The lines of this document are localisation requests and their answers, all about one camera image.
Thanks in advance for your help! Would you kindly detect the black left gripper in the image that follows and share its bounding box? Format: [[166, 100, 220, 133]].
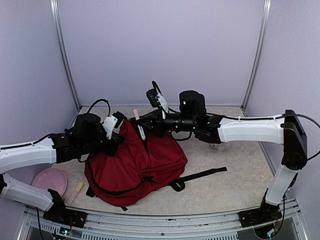
[[79, 127, 125, 157]]

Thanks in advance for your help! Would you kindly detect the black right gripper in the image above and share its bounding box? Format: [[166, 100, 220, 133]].
[[136, 107, 197, 138]]

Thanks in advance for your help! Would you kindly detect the pink capped pen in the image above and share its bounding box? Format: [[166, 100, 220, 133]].
[[133, 109, 146, 141]]

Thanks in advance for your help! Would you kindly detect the dark red student backpack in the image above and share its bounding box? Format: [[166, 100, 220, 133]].
[[84, 120, 227, 208]]

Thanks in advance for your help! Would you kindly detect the yellow capped clear tube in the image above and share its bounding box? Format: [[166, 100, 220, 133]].
[[67, 182, 84, 205]]

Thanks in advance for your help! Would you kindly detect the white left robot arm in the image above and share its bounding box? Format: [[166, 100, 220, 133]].
[[0, 112, 126, 223]]

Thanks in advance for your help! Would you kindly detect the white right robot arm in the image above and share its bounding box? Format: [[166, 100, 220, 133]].
[[137, 89, 308, 222]]

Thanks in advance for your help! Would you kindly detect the pink plastic plate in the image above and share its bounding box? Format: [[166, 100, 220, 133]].
[[31, 168, 68, 196]]

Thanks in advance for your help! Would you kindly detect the white floral mug orange inside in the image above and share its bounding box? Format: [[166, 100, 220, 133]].
[[209, 142, 227, 152]]

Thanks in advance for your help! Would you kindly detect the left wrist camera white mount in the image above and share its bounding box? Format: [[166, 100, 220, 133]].
[[102, 111, 127, 140]]

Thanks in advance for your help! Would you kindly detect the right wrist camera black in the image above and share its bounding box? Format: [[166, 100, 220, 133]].
[[146, 80, 169, 119]]

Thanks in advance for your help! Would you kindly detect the aluminium front frame rail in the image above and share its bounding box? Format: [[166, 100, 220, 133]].
[[15, 198, 310, 240]]

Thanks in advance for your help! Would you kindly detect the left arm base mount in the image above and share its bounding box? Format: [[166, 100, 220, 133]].
[[43, 189, 87, 229]]

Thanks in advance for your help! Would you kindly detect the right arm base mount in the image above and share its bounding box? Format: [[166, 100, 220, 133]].
[[238, 192, 283, 228]]

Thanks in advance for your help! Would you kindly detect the aluminium corner post left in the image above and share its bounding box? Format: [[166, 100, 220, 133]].
[[50, 0, 82, 112]]

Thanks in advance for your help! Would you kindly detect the aluminium corner post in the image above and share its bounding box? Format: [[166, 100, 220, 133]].
[[50, 0, 82, 112], [241, 0, 272, 112]]

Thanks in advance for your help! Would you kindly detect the aluminium corner post right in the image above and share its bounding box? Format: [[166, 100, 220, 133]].
[[241, 0, 272, 112]]

